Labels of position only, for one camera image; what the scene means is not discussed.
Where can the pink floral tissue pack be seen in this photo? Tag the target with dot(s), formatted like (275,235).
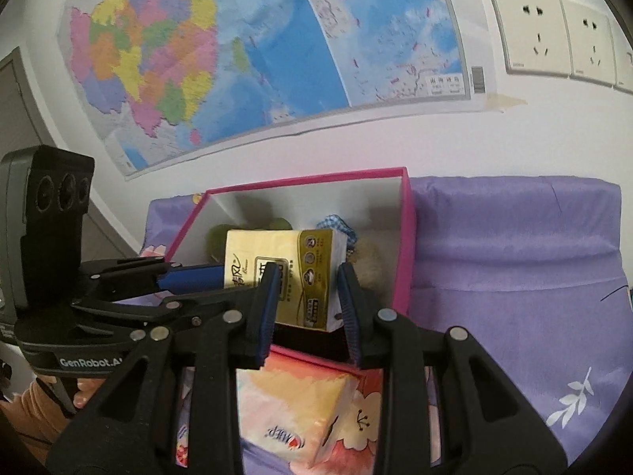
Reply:
(182,435)

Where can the pink cardboard box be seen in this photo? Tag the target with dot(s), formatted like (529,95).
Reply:
(403,257)

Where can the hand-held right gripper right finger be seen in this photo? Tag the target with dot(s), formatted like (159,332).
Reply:
(348,316)

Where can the gold tissue pack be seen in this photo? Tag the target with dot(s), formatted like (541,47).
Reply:
(296,267)

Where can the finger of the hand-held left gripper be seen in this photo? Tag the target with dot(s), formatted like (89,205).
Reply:
(193,277)
(128,312)

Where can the person's left forearm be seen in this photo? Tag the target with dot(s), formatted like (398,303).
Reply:
(29,415)

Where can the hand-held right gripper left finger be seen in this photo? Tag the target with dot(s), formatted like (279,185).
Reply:
(264,316)

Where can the green plush toy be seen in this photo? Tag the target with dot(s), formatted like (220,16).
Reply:
(217,242)

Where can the pastel tissue pack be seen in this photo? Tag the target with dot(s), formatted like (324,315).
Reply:
(287,405)

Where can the wall map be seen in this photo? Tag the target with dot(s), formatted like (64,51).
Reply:
(247,34)

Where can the purple floral bedsheet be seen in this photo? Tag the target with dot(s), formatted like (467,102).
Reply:
(494,282)

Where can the blue checked cloth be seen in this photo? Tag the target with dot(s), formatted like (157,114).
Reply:
(339,222)

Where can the white wall socket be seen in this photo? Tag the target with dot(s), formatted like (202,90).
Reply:
(624,67)
(529,29)
(588,42)

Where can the person's left hand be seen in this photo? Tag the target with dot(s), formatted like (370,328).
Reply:
(86,395)

